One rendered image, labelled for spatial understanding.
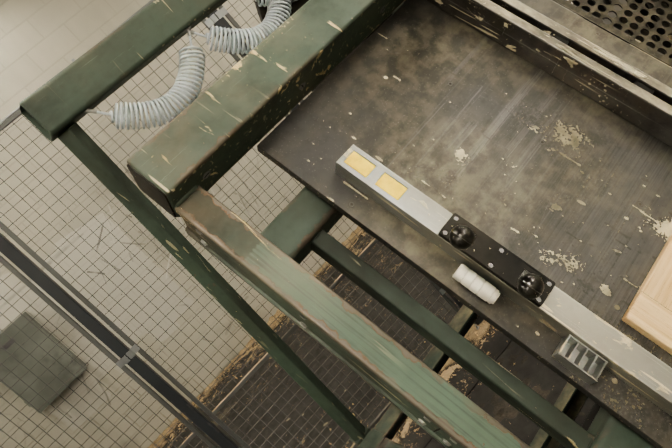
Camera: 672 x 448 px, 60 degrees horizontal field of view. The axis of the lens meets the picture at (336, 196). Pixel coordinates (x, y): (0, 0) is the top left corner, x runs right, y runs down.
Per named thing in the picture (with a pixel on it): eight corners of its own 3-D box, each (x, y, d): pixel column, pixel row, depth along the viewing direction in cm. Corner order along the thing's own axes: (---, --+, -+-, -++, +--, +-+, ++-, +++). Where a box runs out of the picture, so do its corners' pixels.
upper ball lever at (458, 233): (469, 251, 99) (464, 255, 86) (450, 238, 100) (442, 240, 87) (482, 233, 99) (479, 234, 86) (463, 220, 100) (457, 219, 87)
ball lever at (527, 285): (530, 295, 96) (534, 306, 83) (510, 281, 97) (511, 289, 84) (544, 276, 96) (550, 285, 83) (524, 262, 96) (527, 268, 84)
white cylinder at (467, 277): (450, 279, 100) (489, 308, 98) (453, 273, 97) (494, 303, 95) (459, 266, 101) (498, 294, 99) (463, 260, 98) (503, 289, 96)
